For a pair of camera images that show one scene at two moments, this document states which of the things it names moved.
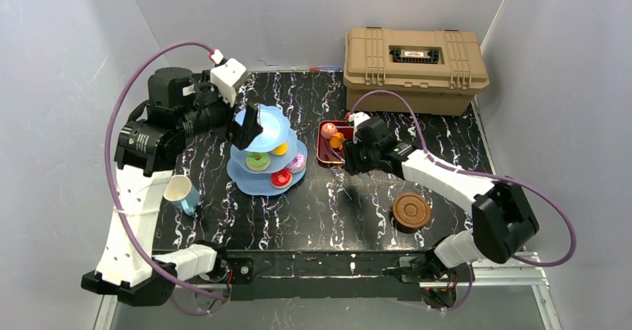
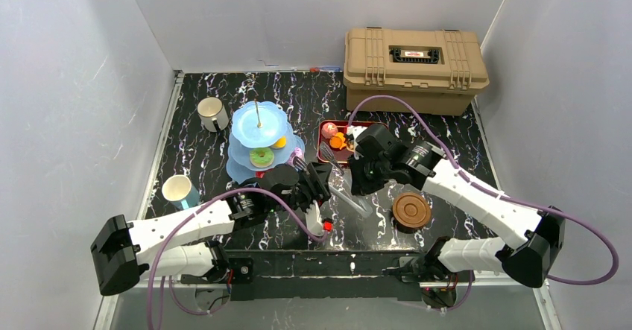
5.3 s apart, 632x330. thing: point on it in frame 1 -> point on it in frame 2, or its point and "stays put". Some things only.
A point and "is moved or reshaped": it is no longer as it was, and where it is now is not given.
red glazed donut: [281, 179] is moved or reshaped
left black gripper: [241, 127] -> [319, 185]
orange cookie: [336, 142] stays put
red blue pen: [332, 68] stays put
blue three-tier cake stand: [275, 163] stays put
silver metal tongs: [337, 153] -> [339, 187]
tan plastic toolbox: [439, 71] stays put
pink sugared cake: [328, 130] stays put
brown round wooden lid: [410, 211] stays put
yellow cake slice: [281, 150] is moved or reshaped
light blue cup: [180, 193] stays put
